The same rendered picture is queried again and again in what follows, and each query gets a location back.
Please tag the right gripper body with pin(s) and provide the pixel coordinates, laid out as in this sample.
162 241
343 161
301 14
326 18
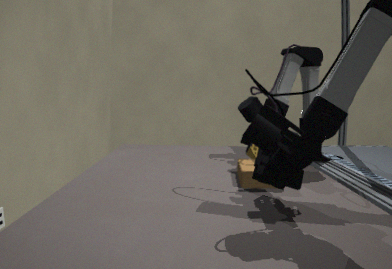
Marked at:
246 142

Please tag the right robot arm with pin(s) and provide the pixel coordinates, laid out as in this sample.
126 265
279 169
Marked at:
309 76

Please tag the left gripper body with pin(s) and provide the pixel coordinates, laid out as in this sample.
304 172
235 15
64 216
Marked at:
267 171

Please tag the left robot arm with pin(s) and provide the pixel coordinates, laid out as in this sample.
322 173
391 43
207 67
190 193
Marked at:
326 113

